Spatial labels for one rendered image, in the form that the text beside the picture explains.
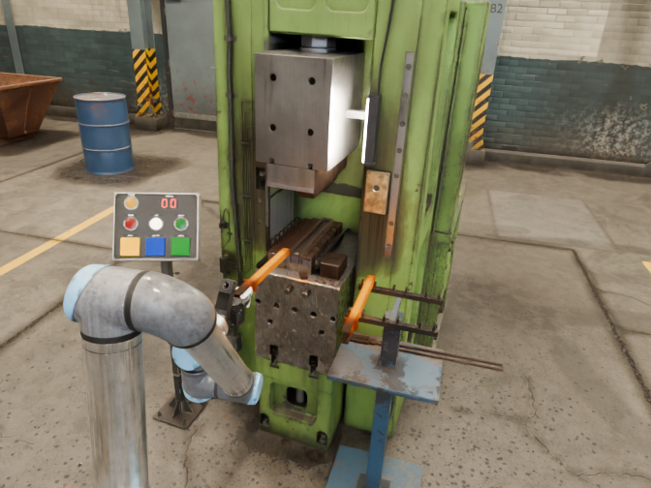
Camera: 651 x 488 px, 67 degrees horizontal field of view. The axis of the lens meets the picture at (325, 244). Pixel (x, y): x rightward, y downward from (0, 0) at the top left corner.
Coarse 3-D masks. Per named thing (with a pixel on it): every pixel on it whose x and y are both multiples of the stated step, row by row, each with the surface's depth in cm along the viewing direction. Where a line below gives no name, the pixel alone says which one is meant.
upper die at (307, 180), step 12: (276, 168) 191; (288, 168) 190; (300, 168) 188; (336, 168) 212; (276, 180) 193; (288, 180) 192; (300, 180) 190; (312, 180) 188; (324, 180) 199; (312, 192) 190
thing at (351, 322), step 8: (368, 280) 187; (368, 288) 182; (360, 296) 176; (360, 304) 171; (352, 312) 167; (360, 312) 169; (344, 320) 162; (352, 320) 160; (344, 328) 156; (352, 328) 162; (344, 336) 155
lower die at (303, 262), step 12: (300, 228) 232; (312, 228) 228; (324, 228) 229; (288, 240) 219; (300, 240) 215; (312, 240) 216; (324, 240) 218; (276, 252) 208; (300, 252) 205; (312, 252) 207; (288, 264) 207; (300, 264) 205; (312, 264) 204
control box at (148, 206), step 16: (128, 208) 201; (144, 208) 202; (160, 208) 203; (176, 208) 203; (192, 208) 204; (144, 224) 202; (192, 224) 204; (144, 240) 201; (192, 240) 203; (112, 256) 199; (144, 256) 201; (192, 256) 203
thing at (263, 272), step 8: (280, 256) 187; (264, 264) 180; (272, 264) 180; (256, 272) 174; (264, 272) 174; (248, 280) 167; (256, 280) 168; (240, 288) 162; (248, 288) 163; (256, 288) 167
